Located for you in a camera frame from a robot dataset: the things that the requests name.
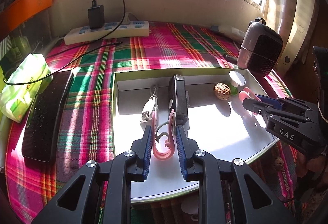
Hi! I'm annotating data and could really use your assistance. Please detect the pink cable clip back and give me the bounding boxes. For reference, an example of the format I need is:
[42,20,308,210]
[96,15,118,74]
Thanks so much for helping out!
[151,109,176,161]

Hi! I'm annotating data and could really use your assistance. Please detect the black charger adapter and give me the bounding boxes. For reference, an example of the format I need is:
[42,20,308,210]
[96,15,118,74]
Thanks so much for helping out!
[88,5,105,30]

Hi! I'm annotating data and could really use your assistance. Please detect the black patterned box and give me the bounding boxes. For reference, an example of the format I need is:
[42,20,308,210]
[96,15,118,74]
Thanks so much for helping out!
[312,46,328,121]

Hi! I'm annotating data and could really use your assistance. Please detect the white round earbud device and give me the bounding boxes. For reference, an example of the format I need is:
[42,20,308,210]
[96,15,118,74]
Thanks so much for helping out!
[181,194,199,223]

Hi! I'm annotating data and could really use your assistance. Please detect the green tissue pack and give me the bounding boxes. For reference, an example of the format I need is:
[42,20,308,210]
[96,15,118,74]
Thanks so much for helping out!
[1,54,52,123]

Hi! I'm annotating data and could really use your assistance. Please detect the white power strip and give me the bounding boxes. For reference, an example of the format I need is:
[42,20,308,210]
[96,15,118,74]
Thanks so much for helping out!
[64,21,151,45]

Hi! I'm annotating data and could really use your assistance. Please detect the black charger cable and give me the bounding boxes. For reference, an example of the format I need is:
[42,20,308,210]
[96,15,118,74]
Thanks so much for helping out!
[3,0,126,85]

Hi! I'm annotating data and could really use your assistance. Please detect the heart pattern curtain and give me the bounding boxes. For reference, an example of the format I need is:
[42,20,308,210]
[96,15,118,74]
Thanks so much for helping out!
[263,0,319,75]

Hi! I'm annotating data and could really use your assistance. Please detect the pink cable clip front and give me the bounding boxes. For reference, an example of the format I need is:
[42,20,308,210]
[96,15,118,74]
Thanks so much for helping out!
[238,87,264,116]

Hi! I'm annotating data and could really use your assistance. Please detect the plaid pink green cloth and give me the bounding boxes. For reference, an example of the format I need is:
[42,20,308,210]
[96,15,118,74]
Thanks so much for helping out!
[5,23,296,223]

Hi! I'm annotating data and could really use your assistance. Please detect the brown walnut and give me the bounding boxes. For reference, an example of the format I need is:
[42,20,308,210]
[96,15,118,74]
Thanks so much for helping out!
[272,157,285,172]
[214,82,231,101]

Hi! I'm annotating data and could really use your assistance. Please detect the pink cable clip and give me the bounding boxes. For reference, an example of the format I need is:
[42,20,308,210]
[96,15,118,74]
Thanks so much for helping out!
[238,87,264,116]
[151,109,176,161]

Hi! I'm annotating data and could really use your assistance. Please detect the small desktop fan heater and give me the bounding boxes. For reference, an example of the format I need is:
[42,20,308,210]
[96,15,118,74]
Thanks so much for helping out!
[237,17,283,77]

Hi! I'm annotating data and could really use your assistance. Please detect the white green open box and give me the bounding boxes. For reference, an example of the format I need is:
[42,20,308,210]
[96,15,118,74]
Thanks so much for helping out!
[112,67,280,204]

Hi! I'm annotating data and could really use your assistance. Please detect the black smartphone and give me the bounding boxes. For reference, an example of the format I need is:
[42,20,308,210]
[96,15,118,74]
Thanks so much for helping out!
[22,71,73,163]

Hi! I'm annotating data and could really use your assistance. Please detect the white green round stand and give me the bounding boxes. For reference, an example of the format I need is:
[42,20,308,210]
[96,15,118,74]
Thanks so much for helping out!
[229,70,246,96]

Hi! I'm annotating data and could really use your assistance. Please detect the person's right hand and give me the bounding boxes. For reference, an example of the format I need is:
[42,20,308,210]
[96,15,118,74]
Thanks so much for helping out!
[295,152,327,186]

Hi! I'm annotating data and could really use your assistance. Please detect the orange storage box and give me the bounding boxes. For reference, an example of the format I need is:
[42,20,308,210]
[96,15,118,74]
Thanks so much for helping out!
[1,0,52,40]

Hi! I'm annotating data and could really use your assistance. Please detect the black rectangular power bank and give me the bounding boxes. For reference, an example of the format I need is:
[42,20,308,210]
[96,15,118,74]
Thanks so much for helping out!
[169,74,188,125]

